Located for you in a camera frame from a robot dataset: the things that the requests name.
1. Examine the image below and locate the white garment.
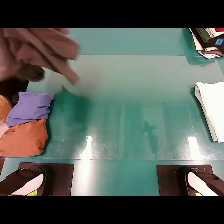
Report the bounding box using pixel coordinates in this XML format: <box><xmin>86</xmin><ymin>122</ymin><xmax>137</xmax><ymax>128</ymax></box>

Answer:
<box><xmin>193</xmin><ymin>81</ymin><xmax>224</xmax><ymax>144</ymax></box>

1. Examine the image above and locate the tan garment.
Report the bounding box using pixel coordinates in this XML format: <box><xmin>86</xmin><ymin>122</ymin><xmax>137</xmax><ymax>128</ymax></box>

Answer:
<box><xmin>0</xmin><ymin>94</ymin><xmax>13</xmax><ymax>123</ymax></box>

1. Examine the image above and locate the orange garment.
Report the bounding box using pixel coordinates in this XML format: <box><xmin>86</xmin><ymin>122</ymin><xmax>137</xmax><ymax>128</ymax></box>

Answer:
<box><xmin>0</xmin><ymin>117</ymin><xmax>49</xmax><ymax>158</ymax></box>

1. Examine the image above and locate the black garment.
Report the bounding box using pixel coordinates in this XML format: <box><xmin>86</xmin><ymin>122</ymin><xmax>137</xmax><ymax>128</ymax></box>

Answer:
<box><xmin>0</xmin><ymin>77</ymin><xmax>30</xmax><ymax>105</ymax></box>

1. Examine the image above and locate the heap of clothes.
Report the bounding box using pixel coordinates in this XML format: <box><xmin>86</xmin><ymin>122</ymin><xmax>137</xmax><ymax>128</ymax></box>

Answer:
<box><xmin>188</xmin><ymin>27</ymin><xmax>224</xmax><ymax>60</ymax></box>

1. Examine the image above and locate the brown garment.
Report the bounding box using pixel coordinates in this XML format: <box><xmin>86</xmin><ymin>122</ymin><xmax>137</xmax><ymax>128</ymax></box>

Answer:
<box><xmin>0</xmin><ymin>27</ymin><xmax>82</xmax><ymax>86</ymax></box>

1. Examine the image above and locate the purple garment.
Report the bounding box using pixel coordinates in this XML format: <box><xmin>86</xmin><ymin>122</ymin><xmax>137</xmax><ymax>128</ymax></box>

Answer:
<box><xmin>6</xmin><ymin>91</ymin><xmax>56</xmax><ymax>129</ymax></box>

